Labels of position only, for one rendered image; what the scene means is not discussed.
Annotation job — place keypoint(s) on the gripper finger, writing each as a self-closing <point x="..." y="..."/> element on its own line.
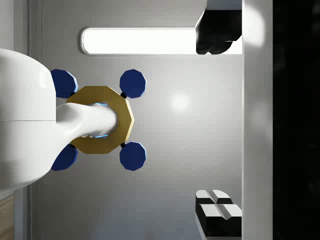
<point x="217" y="27"/>
<point x="220" y="225"/>

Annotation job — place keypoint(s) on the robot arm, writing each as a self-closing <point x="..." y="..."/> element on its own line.
<point x="25" y="112"/>

